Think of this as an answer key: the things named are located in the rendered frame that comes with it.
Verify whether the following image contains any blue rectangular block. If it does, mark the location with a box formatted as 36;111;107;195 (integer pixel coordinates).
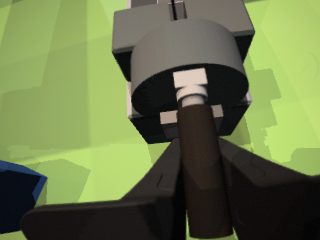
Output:
0;160;47;235

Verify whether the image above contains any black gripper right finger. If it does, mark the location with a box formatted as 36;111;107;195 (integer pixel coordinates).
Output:
217;136;320;240

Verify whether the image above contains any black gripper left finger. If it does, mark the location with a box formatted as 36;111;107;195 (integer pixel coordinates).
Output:
20;138;187;240

